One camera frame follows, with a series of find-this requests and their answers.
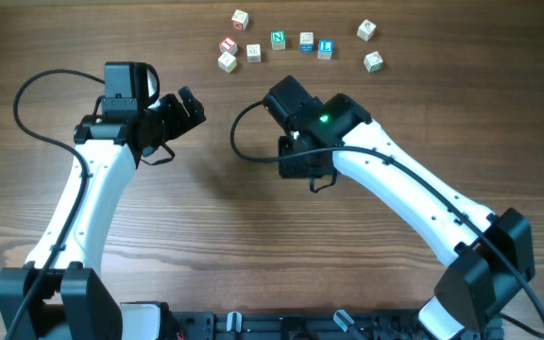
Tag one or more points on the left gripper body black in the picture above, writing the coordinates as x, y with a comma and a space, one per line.
171, 118

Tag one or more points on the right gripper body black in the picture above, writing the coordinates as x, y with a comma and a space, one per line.
298, 169

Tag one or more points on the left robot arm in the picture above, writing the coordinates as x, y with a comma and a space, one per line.
58, 292

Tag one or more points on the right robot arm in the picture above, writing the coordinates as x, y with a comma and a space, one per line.
486, 255

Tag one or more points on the blue L letter block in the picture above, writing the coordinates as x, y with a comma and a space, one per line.
325, 49

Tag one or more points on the wooden block blue front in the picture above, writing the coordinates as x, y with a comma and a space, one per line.
306, 41

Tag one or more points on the wooden block green side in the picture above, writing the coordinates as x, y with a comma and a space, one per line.
373, 62

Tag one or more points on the green N letter block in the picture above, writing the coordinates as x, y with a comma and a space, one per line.
278, 40

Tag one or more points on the wooden block picture top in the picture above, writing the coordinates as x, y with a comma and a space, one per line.
254, 53

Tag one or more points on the plain wooden block yellow side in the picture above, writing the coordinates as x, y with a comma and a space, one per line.
227, 62

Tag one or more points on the wooden block far right top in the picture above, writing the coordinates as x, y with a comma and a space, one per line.
366, 30

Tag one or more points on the red L letter block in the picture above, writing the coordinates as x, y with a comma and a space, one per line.
229, 45

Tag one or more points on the wooden block top left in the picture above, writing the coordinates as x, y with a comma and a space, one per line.
240, 20

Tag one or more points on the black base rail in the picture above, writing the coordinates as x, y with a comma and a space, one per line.
381, 325

